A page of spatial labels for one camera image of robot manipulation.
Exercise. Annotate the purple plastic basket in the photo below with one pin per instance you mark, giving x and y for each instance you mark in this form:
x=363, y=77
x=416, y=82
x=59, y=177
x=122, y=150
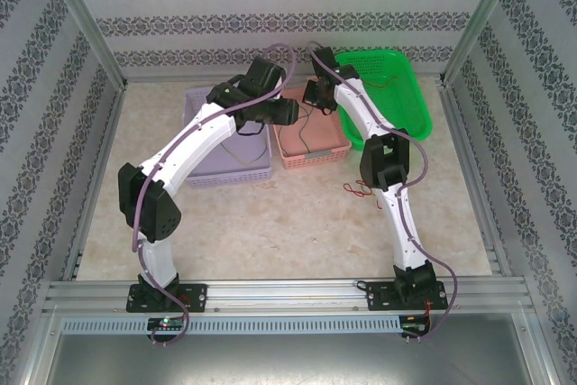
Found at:
x=225, y=168

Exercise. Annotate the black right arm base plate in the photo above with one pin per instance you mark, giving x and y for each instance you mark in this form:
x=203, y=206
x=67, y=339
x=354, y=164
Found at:
x=376, y=299

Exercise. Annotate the aluminium frame post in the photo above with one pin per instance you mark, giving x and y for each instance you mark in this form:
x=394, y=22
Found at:
x=85, y=20
x=481, y=20

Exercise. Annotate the pink plastic basket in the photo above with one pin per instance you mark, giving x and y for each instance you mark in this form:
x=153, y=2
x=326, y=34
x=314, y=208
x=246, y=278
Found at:
x=324, y=137

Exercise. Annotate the aluminium mounting rail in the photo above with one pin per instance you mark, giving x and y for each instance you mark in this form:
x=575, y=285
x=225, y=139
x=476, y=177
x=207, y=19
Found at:
x=279, y=297

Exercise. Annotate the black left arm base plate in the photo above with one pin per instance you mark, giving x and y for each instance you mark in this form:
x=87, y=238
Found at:
x=198, y=297

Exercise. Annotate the small green controller board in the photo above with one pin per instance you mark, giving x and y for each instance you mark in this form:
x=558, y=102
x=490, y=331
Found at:
x=164, y=323
x=412, y=326

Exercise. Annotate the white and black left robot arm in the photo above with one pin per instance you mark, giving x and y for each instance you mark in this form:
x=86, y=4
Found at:
x=194, y=146

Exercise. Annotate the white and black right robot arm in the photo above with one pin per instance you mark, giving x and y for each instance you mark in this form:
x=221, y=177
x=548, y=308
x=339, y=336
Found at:
x=401, y=227

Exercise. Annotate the grey metal shelf panel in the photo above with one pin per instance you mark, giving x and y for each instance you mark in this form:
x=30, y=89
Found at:
x=288, y=358

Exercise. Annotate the green plastic basket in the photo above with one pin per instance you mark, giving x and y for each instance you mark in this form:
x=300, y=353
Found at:
x=405, y=105

